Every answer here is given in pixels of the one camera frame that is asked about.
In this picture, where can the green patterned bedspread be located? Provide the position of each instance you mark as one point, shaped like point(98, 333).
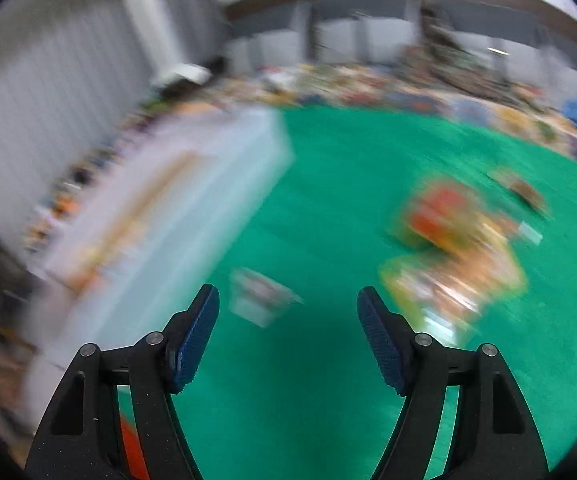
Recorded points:
point(328, 200)

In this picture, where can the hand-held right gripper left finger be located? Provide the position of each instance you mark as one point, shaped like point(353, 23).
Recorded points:
point(193, 340)

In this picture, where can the row of colourful clutter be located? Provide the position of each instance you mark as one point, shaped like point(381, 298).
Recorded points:
point(88, 175)

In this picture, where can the white crumpled cloth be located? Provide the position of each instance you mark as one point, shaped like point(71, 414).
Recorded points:
point(183, 74)

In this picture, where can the brown snack packet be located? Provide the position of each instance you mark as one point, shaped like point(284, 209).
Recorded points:
point(523, 190)

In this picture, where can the white storage box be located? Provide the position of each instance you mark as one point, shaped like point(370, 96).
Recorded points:
point(203, 240)

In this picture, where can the dark floral cloth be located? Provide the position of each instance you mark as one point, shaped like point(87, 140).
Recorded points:
point(448, 55)

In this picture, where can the white snack packet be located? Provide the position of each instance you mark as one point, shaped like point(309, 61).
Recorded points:
point(263, 295)

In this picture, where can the grey pillow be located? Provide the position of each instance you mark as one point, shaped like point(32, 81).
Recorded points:
point(368, 27)
point(268, 35)
point(488, 22)

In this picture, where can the grey curtain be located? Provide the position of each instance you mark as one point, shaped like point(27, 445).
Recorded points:
point(168, 5)

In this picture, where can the red green snack packet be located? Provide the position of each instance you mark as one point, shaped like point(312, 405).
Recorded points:
point(436, 210)

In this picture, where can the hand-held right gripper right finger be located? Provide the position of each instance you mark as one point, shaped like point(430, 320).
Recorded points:
point(383, 340)

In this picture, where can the sheer white curtain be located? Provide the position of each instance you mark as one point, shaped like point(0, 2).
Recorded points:
point(53, 110)

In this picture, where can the floral bed sheet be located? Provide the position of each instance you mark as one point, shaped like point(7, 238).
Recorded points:
point(368, 85)

